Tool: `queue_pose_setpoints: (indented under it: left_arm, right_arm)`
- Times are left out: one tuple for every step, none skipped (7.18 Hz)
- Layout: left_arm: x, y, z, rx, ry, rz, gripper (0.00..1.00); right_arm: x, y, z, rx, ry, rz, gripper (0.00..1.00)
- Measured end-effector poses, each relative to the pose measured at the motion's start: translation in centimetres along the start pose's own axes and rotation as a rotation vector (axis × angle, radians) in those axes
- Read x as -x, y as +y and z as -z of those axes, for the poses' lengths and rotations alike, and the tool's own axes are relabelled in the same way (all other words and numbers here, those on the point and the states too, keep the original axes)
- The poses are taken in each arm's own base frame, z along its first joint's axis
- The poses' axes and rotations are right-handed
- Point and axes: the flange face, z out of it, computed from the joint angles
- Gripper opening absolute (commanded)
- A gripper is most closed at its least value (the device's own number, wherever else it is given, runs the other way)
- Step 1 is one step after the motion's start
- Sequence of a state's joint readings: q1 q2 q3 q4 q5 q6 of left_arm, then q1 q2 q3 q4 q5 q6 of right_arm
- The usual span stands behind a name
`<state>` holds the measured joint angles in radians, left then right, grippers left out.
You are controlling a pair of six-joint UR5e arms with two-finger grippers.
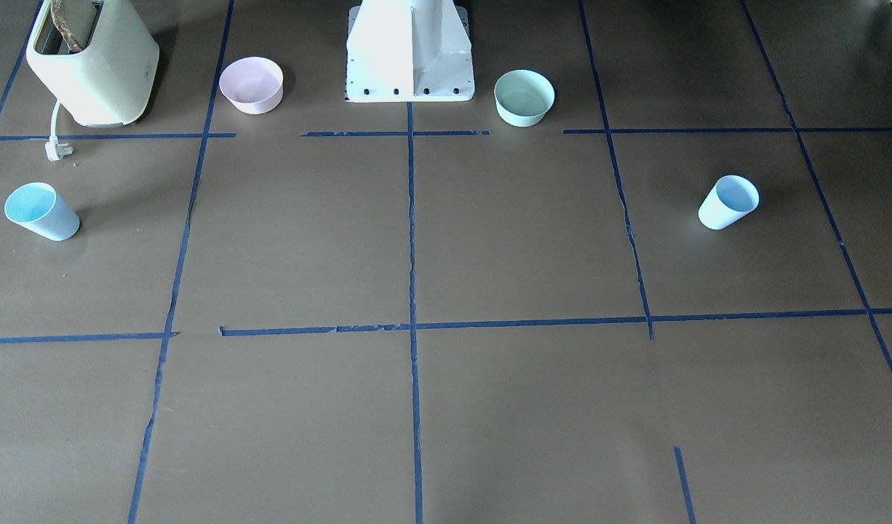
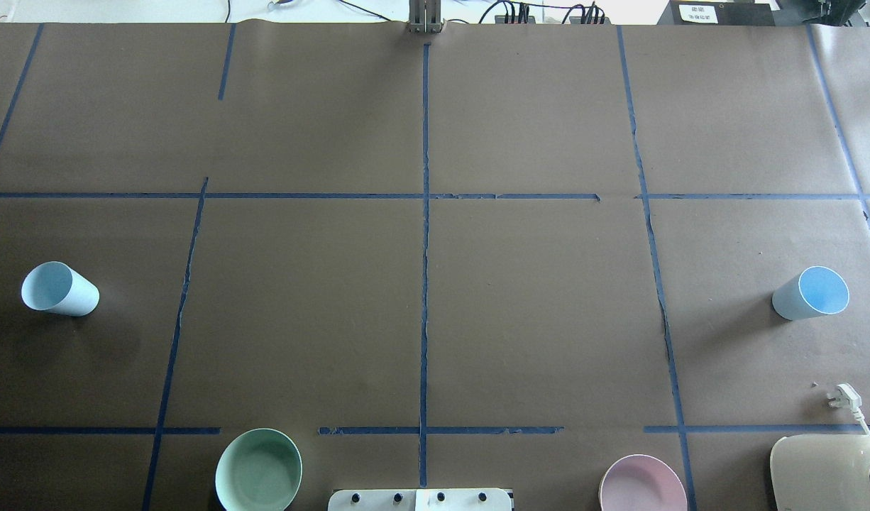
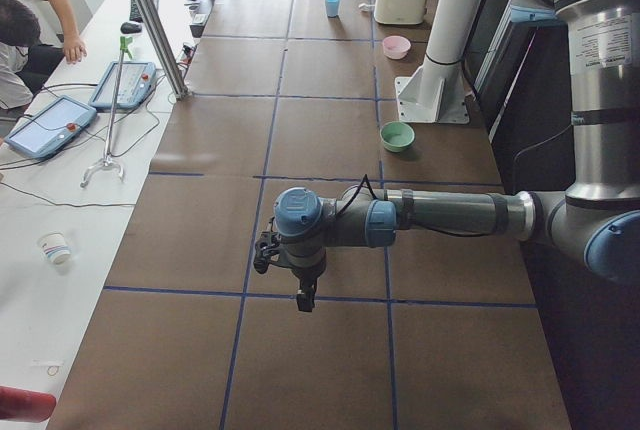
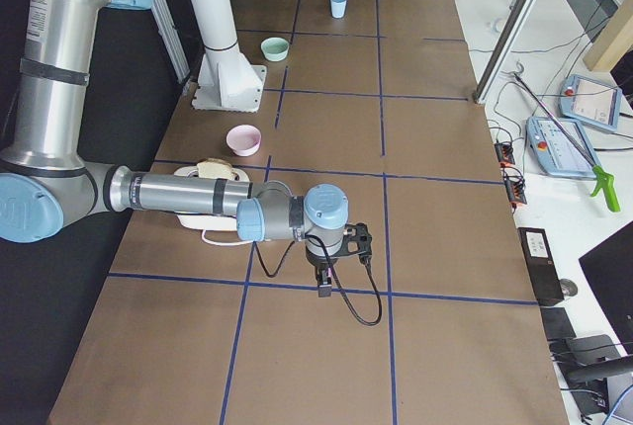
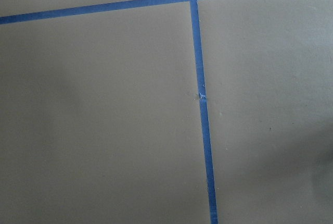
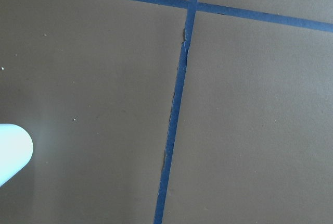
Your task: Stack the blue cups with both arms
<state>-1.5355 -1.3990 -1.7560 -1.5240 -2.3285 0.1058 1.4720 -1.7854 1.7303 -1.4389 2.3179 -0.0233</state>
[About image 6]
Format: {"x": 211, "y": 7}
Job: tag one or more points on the light blue cup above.
{"x": 16, "y": 150}

